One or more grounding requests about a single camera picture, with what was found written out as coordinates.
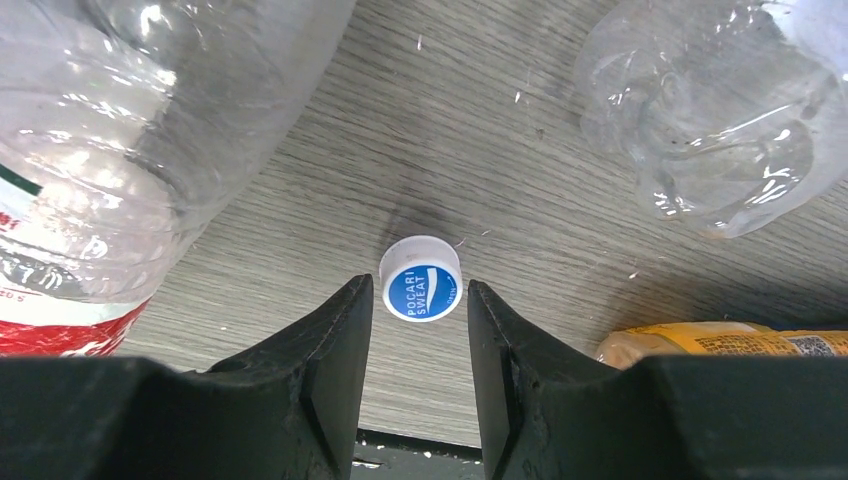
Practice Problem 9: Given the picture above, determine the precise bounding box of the white cap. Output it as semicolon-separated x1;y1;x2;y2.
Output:
378;235;463;323

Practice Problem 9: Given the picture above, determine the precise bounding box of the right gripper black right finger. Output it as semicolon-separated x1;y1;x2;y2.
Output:
467;280;847;479

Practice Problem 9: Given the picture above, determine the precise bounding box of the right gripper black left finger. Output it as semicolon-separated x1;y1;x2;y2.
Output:
1;274;374;479

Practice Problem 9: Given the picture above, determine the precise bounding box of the red label water bottle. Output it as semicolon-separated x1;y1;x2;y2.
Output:
1;0;354;356

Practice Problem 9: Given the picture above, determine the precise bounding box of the orange blue label bottle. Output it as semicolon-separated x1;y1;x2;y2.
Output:
595;321;847;369

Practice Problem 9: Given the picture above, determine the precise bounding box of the clear plastic bottle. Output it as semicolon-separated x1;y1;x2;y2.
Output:
574;1;847;238

